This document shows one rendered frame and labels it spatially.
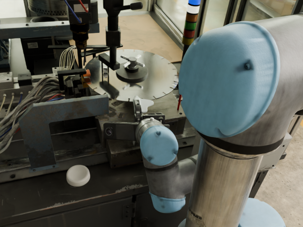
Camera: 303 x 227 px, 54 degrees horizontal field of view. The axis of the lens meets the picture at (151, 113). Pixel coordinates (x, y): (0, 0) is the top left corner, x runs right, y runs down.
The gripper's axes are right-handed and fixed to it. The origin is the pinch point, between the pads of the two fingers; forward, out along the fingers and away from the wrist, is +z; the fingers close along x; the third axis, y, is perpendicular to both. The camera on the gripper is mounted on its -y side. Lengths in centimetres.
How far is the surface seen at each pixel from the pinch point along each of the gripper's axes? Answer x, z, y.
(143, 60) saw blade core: 19.2, 18.6, 5.4
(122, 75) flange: 13.7, 8.2, -2.9
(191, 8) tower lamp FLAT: 38.3, 17.3, 22.9
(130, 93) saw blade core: 8.3, 1.4, -1.1
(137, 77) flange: 13.1, 7.2, 2.0
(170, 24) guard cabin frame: 43, 86, 30
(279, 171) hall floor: -50, 84, 107
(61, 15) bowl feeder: 42, 63, -29
